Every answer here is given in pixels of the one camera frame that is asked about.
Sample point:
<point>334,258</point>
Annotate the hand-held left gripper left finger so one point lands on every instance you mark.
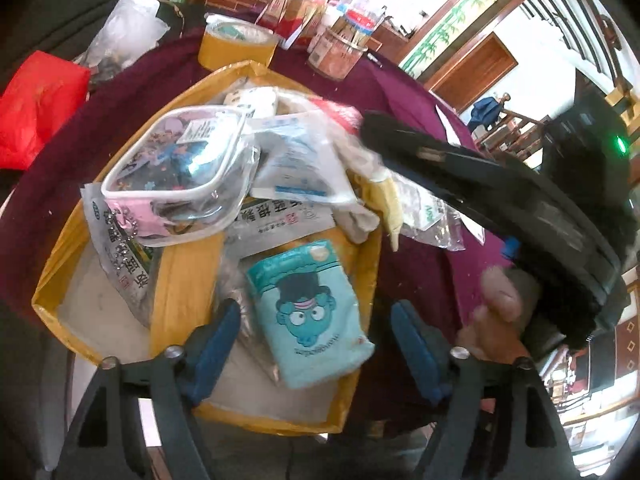
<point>215,345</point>

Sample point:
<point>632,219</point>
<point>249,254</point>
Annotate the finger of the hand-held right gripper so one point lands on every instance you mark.
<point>440,165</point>
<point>511,248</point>

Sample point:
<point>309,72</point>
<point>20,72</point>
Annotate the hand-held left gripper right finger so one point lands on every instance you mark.
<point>415,345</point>

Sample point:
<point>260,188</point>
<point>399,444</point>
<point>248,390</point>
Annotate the yellow towel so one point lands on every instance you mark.
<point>387,200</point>

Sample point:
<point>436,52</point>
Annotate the teal cartoon tissue pack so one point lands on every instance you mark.
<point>310,320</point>

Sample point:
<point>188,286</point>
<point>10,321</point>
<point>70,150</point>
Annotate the yellow cardboard box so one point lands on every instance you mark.
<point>100,305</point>

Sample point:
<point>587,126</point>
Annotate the clear zippered cartoon pouch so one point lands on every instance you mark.
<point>175,160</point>

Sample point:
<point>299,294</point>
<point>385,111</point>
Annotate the person's right hand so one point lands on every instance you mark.
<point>500,300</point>

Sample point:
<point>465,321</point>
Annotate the white paper card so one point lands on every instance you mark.
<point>452,127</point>

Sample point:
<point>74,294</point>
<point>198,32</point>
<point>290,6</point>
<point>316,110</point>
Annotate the clear green-print plastic bag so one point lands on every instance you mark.
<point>430,220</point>

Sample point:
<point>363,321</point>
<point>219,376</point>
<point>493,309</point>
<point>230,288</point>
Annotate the wooden stair railing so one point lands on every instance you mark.
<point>520,135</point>

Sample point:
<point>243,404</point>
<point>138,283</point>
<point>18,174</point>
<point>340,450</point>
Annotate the wooden door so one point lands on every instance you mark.
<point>475,65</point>

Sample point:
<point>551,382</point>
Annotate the grey printed plastic packet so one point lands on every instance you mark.
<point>280,222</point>

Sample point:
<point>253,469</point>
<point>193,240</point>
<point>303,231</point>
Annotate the blue white plastic packet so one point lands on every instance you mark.
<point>300,160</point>

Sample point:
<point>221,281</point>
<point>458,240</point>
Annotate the clear plastic jar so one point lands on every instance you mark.
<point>335,57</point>

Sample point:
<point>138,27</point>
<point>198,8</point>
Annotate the red white carton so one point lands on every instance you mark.
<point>275,10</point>
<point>300,25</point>

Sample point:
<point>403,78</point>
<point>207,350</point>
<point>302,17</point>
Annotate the white crumpled packet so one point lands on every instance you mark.
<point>250,102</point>

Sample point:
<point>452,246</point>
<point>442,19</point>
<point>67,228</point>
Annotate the yellow tape roll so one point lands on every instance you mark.
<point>215,52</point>

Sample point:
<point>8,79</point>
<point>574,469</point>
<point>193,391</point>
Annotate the red plastic bag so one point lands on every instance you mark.
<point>40,105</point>

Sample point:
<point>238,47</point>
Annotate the clear crumpled plastic bag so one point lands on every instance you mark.
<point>125,30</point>

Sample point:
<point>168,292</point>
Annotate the dark cloth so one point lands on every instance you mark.
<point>55,5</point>

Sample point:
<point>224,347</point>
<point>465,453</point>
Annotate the bamboo wall painting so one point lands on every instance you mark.
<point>460,15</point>

